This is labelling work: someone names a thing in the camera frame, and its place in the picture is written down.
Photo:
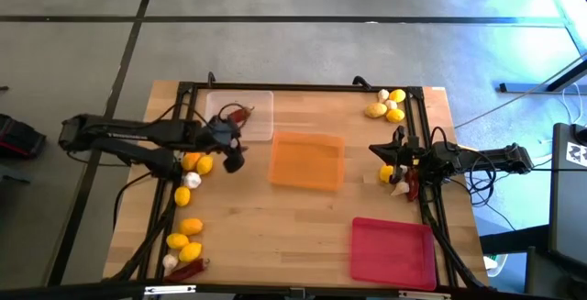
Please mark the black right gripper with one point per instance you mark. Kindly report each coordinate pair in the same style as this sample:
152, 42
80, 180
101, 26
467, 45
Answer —
415, 155

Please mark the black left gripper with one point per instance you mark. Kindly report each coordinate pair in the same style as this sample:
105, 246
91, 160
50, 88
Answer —
224, 135

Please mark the red chili pepper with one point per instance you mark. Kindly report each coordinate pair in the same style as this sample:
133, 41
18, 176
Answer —
239, 114
188, 270
413, 186

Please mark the orange-tinted lemon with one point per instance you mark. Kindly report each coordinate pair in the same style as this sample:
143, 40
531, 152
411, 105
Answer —
191, 226
190, 162

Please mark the orange plastic tray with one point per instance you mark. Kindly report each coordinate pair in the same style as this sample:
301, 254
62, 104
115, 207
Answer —
307, 160

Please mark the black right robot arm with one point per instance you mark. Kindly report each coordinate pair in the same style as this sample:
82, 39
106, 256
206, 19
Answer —
481, 158

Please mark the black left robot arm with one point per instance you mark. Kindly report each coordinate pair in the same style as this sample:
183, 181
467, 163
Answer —
137, 130

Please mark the clear plastic tray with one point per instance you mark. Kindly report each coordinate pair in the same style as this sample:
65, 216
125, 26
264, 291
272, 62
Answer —
257, 125

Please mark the small white garlic bulb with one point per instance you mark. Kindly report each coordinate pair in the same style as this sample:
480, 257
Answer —
403, 169

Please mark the black clamp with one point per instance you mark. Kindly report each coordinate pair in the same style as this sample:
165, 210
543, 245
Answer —
362, 81
211, 79

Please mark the pink plastic cup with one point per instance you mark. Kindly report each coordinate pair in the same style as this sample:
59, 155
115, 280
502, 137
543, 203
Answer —
394, 254

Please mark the black floor stand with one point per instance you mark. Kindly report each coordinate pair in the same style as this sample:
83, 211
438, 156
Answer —
527, 88

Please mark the white green container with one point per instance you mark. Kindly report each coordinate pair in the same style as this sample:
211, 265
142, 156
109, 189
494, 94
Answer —
495, 263

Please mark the black monitor cart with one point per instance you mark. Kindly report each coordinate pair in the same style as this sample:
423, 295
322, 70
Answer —
566, 208

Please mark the black white marker tag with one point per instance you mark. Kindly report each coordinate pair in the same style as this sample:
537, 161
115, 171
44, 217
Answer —
577, 153

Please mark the black red bag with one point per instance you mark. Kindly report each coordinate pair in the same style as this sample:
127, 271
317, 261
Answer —
18, 137

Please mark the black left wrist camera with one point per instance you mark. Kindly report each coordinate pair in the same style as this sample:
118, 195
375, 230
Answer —
234, 161

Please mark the black metal table frame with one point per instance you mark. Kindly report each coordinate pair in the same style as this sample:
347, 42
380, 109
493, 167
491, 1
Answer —
298, 87

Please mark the silver metal bracket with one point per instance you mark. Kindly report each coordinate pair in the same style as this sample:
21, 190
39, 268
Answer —
424, 296
169, 289

